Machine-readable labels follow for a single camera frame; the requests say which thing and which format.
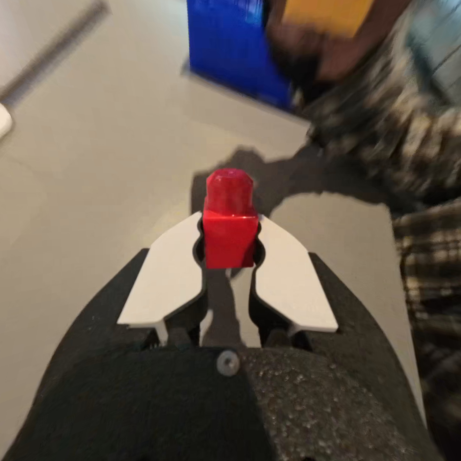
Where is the blue plastic bin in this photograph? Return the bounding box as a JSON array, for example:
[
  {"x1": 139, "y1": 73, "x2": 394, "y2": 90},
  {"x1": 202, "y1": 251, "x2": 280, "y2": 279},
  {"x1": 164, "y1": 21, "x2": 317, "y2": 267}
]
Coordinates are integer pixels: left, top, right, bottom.
[{"x1": 187, "y1": 0, "x2": 292, "y2": 110}]

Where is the yellow two-stud block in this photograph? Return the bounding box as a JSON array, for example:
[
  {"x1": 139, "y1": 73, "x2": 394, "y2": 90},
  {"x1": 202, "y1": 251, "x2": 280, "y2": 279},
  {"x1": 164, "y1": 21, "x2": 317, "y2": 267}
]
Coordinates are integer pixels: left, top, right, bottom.
[{"x1": 283, "y1": 0, "x2": 375, "y2": 38}]

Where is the person's right forearm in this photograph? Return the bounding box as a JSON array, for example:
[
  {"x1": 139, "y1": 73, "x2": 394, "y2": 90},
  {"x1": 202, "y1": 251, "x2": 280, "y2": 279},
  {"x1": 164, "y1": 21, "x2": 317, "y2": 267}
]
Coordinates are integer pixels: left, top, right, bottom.
[{"x1": 295, "y1": 36, "x2": 461, "y2": 202}]

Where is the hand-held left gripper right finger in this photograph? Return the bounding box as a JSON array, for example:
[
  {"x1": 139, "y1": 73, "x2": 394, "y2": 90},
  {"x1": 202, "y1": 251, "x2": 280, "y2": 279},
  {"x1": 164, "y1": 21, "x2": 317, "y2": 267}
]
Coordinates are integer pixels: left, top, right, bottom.
[{"x1": 249, "y1": 213, "x2": 339, "y2": 339}]

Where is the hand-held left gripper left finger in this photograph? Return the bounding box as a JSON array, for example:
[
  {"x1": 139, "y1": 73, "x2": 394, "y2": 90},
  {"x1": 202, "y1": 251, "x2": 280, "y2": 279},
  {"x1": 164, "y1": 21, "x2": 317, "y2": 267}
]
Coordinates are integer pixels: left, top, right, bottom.
[{"x1": 117, "y1": 212, "x2": 206, "y2": 346}]

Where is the white stand with base plate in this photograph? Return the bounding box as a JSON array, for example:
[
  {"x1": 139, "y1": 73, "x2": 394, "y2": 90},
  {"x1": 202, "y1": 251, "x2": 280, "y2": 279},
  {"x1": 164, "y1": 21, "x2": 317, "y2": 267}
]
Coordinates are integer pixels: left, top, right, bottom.
[{"x1": 0, "y1": 103, "x2": 13, "y2": 139}]

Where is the person's plaid shirt torso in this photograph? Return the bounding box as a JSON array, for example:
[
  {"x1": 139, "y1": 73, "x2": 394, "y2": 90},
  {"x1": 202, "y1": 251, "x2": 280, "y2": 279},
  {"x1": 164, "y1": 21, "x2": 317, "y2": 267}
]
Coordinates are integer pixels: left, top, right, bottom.
[{"x1": 393, "y1": 198, "x2": 461, "y2": 461}]

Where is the red single-stud block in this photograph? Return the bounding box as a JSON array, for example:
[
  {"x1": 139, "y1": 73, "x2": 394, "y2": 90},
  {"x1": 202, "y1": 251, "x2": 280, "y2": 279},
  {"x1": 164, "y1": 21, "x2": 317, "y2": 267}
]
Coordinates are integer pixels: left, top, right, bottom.
[{"x1": 202, "y1": 167, "x2": 260, "y2": 270}]

